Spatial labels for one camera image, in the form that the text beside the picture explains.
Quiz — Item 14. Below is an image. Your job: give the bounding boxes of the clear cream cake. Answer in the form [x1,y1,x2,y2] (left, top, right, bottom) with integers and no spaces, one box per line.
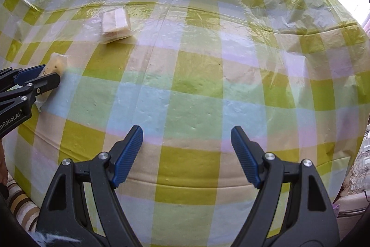
[101,7,134,44]

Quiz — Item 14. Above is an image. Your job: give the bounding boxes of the white bread snack packet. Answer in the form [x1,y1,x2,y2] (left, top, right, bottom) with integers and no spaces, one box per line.
[35,53,68,112]

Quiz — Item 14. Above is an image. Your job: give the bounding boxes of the green checkered plastic tablecloth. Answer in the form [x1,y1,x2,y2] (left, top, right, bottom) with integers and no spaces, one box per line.
[1,0,369,246]

